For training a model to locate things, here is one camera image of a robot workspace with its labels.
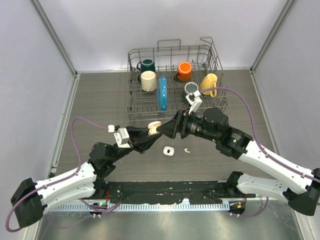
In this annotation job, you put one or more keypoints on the cream ribbed mug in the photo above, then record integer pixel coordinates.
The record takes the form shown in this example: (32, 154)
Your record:
(148, 81)

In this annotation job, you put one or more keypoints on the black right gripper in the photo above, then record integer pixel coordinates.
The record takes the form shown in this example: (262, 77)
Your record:
(170, 129)

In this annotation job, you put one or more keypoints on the dark green mug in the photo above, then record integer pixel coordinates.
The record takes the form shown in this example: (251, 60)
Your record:
(146, 64)

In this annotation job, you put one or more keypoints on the white earbud charging case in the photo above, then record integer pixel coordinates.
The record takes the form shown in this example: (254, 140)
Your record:
(168, 151)

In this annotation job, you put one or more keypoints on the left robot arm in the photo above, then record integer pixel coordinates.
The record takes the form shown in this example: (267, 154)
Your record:
(33, 199)

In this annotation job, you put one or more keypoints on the grey mug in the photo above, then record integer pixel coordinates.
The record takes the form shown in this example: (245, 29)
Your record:
(188, 88)

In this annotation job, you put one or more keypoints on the orange mug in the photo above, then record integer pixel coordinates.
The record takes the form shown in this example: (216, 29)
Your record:
(184, 71)

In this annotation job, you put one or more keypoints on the beige earbud charging case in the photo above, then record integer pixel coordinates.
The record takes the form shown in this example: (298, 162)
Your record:
(152, 127)

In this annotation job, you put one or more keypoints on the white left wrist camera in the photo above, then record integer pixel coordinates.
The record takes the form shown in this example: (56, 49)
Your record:
(121, 135)

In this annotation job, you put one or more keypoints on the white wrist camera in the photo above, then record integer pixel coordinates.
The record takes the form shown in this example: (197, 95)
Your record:
(121, 135)
(194, 99)

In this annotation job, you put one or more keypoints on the white slotted cable duct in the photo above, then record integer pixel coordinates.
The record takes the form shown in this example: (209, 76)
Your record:
(185, 205)

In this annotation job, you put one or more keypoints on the blue plastic plate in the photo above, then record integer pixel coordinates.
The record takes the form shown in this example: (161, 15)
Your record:
(162, 94)

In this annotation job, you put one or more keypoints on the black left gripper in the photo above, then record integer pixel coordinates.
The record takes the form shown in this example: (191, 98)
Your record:
(135, 132)

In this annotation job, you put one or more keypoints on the yellow mug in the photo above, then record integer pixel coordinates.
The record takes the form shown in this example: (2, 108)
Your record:
(209, 81)

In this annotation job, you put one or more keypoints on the grey wire dish rack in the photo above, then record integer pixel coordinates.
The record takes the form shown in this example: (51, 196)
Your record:
(142, 107)

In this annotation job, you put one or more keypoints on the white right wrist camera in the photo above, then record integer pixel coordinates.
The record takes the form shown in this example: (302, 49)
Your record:
(194, 99)

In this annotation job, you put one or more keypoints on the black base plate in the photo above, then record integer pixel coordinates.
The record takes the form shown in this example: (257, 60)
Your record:
(168, 192)

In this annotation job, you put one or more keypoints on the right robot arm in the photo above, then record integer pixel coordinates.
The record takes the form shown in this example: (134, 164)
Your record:
(295, 185)

